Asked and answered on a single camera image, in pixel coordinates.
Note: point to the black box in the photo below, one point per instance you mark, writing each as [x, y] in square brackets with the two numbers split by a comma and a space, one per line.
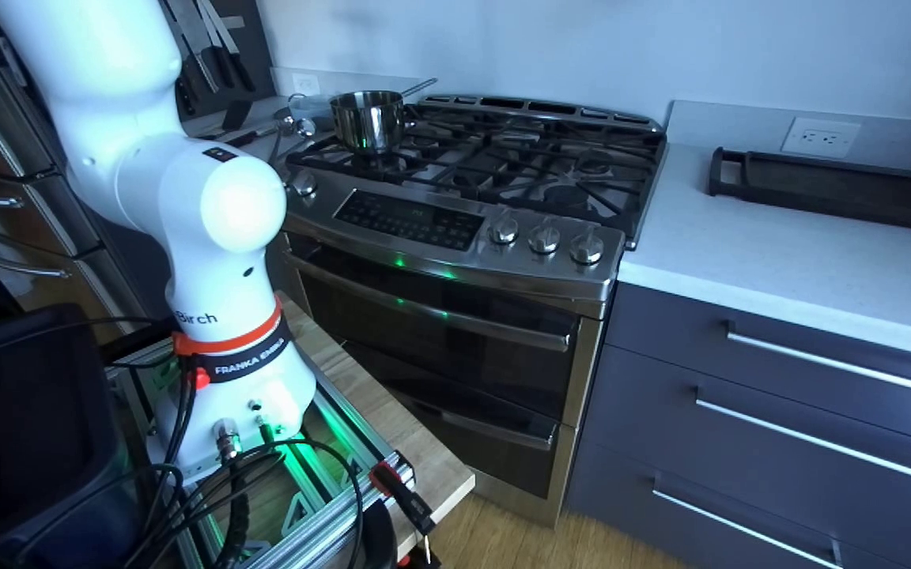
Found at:
[24, 421]

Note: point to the dark framed rack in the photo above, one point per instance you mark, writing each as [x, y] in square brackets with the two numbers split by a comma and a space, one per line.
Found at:
[220, 49]

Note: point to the aluminium cart frame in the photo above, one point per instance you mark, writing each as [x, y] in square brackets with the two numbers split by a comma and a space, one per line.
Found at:
[307, 515]

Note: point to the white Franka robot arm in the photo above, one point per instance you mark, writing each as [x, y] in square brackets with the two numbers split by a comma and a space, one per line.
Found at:
[214, 208]

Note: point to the stainless gas range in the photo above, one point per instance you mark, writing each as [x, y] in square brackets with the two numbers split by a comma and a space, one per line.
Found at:
[458, 303]

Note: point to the white outlet beside tray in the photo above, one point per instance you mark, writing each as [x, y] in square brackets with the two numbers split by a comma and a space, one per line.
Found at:
[819, 136]

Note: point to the oven control panel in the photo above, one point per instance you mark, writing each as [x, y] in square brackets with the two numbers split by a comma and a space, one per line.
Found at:
[408, 218]

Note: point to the red black clamp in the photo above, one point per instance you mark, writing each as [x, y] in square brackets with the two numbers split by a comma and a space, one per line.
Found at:
[407, 493]

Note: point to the black griddle tray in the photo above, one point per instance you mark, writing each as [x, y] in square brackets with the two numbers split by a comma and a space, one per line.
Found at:
[847, 187]

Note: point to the wooden robot cart top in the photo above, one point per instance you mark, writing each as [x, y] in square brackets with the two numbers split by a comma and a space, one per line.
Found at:
[393, 421]

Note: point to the stainless steel pot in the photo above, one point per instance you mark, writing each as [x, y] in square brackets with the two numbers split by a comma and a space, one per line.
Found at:
[368, 117]

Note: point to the silver stove knob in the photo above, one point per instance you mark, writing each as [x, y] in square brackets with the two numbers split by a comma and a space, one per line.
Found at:
[543, 242]
[587, 250]
[505, 232]
[305, 191]

